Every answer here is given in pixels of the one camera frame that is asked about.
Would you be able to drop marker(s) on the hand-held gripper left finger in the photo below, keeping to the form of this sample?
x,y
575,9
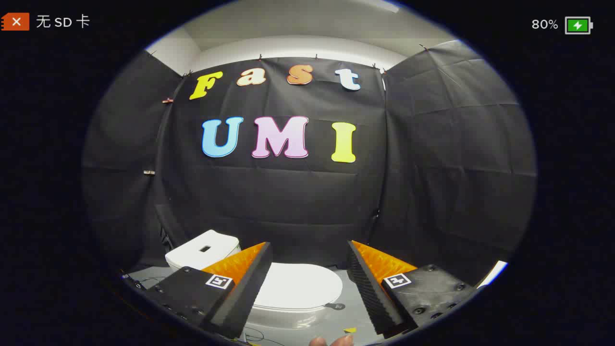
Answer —
x,y
250,288

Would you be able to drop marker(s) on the black backdrop cloth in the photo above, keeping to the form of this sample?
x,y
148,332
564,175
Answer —
x,y
288,202

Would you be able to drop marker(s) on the white toilet body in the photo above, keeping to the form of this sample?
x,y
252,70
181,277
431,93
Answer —
x,y
202,250

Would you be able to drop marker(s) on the white toilet lid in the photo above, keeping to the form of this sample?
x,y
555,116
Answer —
x,y
300,286

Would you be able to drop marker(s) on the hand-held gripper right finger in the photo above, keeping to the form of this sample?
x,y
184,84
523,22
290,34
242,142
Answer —
x,y
367,288

